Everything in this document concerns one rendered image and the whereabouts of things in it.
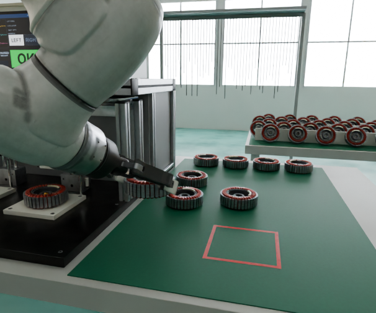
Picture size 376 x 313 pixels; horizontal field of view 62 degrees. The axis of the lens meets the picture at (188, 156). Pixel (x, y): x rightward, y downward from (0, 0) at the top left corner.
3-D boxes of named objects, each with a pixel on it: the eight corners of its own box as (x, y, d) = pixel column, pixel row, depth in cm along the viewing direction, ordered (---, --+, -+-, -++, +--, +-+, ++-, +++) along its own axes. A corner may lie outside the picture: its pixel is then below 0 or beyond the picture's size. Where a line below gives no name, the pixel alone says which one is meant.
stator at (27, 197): (48, 212, 80) (47, 199, 79) (14, 206, 83) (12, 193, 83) (77, 197, 90) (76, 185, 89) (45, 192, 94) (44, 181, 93)
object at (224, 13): (293, 170, 400) (308, 5, 354) (156, 160, 441) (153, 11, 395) (290, 160, 448) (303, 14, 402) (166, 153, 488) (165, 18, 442)
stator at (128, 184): (157, 203, 64) (156, 185, 63) (113, 194, 69) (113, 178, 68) (183, 188, 73) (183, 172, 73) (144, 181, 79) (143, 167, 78)
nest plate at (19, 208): (54, 220, 78) (53, 215, 78) (3, 213, 82) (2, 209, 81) (86, 199, 93) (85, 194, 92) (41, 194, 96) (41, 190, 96)
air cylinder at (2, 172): (16, 185, 103) (14, 169, 102) (-3, 184, 105) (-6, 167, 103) (27, 181, 108) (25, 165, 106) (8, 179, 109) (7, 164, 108)
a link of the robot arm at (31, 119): (51, 187, 46) (113, 123, 45) (-66, 152, 32) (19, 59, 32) (27, 142, 51) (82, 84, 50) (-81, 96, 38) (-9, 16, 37)
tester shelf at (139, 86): (131, 95, 85) (131, 78, 84) (-69, 90, 100) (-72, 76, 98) (175, 90, 126) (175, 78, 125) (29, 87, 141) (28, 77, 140)
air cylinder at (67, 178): (82, 192, 98) (81, 175, 96) (61, 190, 99) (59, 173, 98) (91, 187, 102) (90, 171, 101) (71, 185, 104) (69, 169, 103)
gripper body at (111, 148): (62, 170, 54) (97, 183, 62) (100, 176, 50) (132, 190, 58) (76, 130, 56) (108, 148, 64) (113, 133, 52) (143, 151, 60)
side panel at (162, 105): (154, 189, 108) (152, 93, 100) (145, 188, 108) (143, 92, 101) (175, 167, 134) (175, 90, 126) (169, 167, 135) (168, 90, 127)
